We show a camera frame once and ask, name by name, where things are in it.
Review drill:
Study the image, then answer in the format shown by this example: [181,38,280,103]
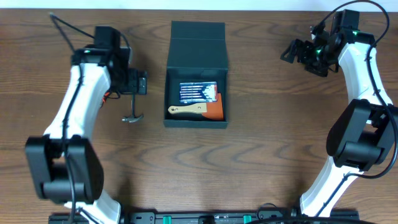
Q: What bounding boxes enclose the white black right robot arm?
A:
[280,27,397,217]

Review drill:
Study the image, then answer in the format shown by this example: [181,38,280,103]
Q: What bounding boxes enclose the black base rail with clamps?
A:
[48,203,360,224]

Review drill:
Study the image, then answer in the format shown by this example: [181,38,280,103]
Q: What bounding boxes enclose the dark green open box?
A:
[164,21,228,129]

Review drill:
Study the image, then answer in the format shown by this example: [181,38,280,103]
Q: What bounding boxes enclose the orange scraper with wooden handle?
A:
[167,93,224,121]

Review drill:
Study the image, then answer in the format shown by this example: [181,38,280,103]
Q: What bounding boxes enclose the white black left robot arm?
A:
[25,46,139,223]

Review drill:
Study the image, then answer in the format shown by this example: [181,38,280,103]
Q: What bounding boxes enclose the orange handled pliers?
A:
[100,91,111,107]

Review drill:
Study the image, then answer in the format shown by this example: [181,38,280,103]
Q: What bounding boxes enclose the blue precision screwdriver set case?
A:
[179,82,218,104]

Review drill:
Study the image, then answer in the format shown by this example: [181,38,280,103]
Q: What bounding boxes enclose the black handled claw hammer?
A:
[122,94,144,123]

